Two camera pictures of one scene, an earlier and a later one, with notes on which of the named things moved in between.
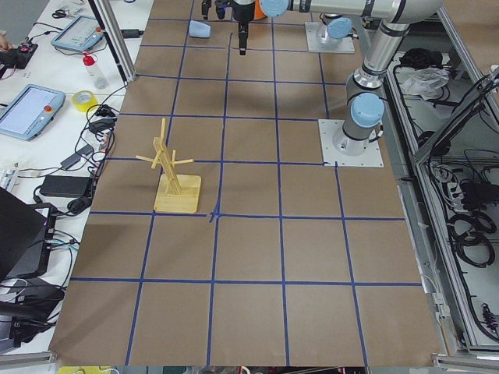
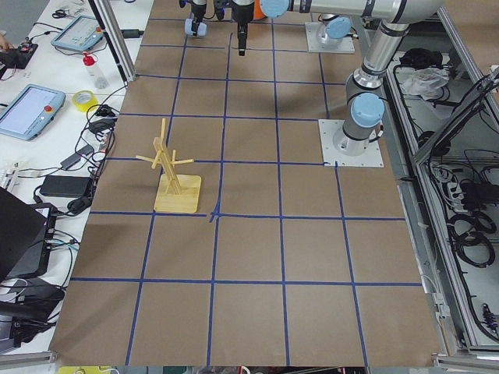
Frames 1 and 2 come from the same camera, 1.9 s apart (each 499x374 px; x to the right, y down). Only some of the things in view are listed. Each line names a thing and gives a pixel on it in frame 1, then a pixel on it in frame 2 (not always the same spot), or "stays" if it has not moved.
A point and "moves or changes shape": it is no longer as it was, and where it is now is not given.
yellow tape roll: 83,99 stays
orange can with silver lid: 259,12 stays
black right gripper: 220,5 → 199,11
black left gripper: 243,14 stays
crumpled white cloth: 425,81 stays
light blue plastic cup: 199,29 moves or changes shape
